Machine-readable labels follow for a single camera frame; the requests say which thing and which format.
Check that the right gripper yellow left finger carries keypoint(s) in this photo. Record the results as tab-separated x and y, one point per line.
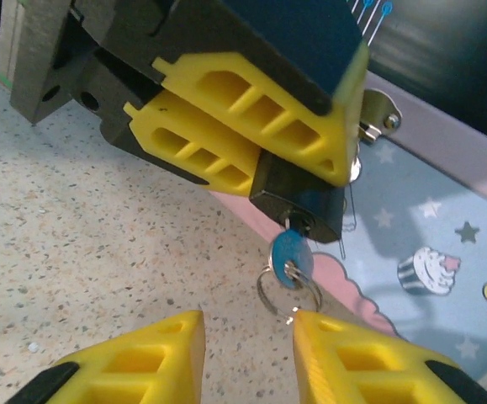
142	370

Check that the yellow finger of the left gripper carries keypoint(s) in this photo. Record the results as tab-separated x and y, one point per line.
197	143
268	54

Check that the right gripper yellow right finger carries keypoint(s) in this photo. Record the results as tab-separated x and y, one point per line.
352	370

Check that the black padlock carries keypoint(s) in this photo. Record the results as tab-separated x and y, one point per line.
276	189

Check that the blue-headed key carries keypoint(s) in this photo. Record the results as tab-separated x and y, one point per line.
289	252

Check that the metal tin hasp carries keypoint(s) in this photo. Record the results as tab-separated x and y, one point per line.
379	111

